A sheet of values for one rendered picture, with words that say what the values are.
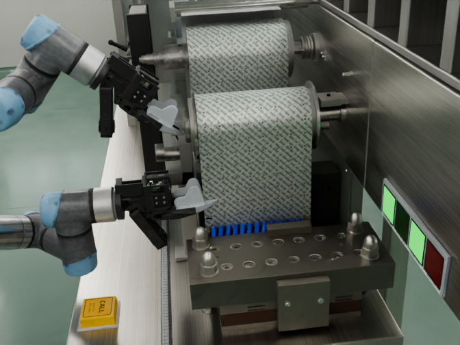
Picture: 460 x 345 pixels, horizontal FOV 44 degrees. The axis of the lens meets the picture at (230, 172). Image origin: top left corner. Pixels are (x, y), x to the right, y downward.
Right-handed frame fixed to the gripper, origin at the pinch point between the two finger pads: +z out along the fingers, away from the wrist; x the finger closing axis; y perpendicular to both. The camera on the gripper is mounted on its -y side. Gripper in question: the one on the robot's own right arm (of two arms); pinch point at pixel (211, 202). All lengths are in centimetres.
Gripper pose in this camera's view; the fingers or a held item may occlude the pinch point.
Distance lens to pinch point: 122.3
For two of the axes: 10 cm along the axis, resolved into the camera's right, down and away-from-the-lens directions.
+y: -0.5, -9.0, -4.4
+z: 9.9, -0.9, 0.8
